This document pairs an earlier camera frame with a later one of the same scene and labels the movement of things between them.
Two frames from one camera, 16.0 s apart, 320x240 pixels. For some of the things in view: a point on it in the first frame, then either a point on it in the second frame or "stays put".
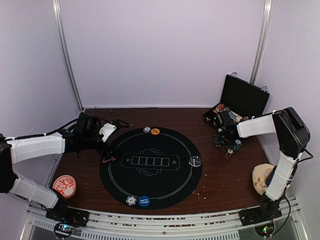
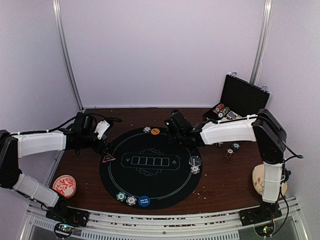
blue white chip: (131, 200) stays put
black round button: (195, 161) stays put
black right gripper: (215, 139) -> (172, 140)
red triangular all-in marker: (112, 159) stays put
